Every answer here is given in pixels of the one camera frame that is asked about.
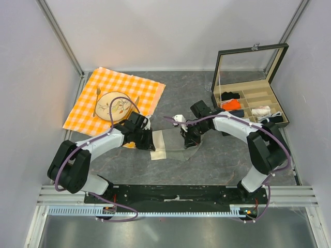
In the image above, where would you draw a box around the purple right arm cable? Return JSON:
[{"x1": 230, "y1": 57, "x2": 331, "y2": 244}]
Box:
[{"x1": 164, "y1": 111, "x2": 292, "y2": 223}]

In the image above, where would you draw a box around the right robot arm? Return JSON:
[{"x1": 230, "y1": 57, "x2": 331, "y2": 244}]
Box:
[{"x1": 174, "y1": 100, "x2": 291, "y2": 204}]

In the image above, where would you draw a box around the orange rolled underwear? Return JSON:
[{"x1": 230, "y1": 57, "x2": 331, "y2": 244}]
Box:
[{"x1": 221, "y1": 99, "x2": 241, "y2": 111}]

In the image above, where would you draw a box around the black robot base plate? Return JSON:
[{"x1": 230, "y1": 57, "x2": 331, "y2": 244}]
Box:
[{"x1": 84, "y1": 183, "x2": 267, "y2": 213}]

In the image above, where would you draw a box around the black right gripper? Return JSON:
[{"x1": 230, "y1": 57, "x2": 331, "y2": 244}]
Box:
[{"x1": 180, "y1": 121, "x2": 210, "y2": 149}]

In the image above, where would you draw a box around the gold knife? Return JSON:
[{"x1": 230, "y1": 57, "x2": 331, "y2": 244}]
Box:
[{"x1": 133, "y1": 96, "x2": 140, "y2": 110}]

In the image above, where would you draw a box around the black white rolled underwear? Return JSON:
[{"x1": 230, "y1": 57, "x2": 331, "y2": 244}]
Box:
[{"x1": 258, "y1": 112, "x2": 284, "y2": 124}]

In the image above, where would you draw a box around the grey slotted cable duct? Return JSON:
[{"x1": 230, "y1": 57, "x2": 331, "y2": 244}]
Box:
[{"x1": 48, "y1": 205, "x2": 254, "y2": 218}]

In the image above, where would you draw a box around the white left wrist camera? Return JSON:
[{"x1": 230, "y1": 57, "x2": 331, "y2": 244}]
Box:
[{"x1": 141, "y1": 115, "x2": 151, "y2": 130}]

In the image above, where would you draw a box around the white pink rolled underwear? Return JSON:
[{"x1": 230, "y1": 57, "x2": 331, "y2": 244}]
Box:
[{"x1": 251, "y1": 106, "x2": 271, "y2": 116}]

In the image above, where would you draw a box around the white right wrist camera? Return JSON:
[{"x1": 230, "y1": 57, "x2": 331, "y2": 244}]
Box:
[{"x1": 173, "y1": 114, "x2": 188, "y2": 132}]

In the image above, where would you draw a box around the beige bird pattern plate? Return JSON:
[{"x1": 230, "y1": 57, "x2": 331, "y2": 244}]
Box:
[{"x1": 96, "y1": 91, "x2": 131, "y2": 122}]

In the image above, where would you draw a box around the orange white checkered cloth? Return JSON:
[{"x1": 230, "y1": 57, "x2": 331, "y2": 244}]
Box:
[{"x1": 63, "y1": 67, "x2": 165, "y2": 136}]

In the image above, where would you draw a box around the gold fork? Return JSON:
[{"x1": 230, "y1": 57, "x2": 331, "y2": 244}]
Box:
[{"x1": 93, "y1": 85, "x2": 101, "y2": 117}]

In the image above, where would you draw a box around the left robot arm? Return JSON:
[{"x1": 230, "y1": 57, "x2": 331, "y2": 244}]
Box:
[{"x1": 47, "y1": 112, "x2": 155, "y2": 203}]

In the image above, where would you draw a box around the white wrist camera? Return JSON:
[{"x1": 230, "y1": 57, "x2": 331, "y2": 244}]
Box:
[
  {"x1": 141, "y1": 115, "x2": 151, "y2": 130},
  {"x1": 173, "y1": 114, "x2": 188, "y2": 132}
]

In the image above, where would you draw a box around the black compartment storage box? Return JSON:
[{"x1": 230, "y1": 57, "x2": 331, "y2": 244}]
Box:
[{"x1": 211, "y1": 43, "x2": 289, "y2": 128}]

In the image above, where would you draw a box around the navy rolled underwear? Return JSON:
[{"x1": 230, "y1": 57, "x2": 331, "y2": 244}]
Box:
[{"x1": 229, "y1": 110, "x2": 245, "y2": 118}]

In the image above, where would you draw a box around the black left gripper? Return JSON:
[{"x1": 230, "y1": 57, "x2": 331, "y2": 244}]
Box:
[{"x1": 133, "y1": 127, "x2": 155, "y2": 151}]

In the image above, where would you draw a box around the grey cream underwear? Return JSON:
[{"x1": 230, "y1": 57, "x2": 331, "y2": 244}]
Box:
[{"x1": 150, "y1": 128, "x2": 202, "y2": 161}]

